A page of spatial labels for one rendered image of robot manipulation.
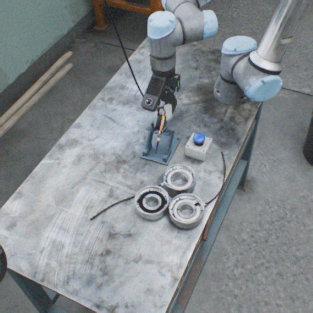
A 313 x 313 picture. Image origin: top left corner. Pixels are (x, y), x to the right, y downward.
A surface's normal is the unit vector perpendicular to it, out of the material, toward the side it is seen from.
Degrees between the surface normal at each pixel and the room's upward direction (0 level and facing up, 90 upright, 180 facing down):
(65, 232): 0
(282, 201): 0
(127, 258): 0
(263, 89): 97
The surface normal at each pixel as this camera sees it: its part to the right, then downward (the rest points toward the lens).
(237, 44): -0.09, -0.73
